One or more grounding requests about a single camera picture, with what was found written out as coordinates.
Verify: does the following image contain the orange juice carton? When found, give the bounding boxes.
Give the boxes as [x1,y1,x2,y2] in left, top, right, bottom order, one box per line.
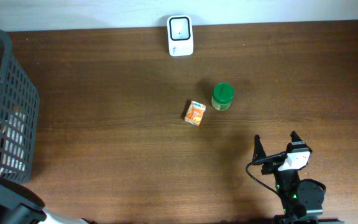
[184,101,206,126]

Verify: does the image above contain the white barcode scanner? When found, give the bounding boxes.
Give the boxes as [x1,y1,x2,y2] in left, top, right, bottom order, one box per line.
[167,15,194,57]

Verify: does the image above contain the grey perforated plastic basket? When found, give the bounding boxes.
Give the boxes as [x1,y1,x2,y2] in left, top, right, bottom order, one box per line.
[0,30,40,184]

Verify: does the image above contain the black right camera cable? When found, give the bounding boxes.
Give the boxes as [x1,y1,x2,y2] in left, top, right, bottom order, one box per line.
[245,152,287,200]

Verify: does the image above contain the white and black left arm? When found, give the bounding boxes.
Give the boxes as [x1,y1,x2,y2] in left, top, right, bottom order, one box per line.
[0,177,91,224]

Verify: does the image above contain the green lid jar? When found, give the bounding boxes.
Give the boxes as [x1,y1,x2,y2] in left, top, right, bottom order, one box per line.
[211,83,234,111]

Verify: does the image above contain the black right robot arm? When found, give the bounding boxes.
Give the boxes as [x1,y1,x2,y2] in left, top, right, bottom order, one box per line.
[246,131,342,224]

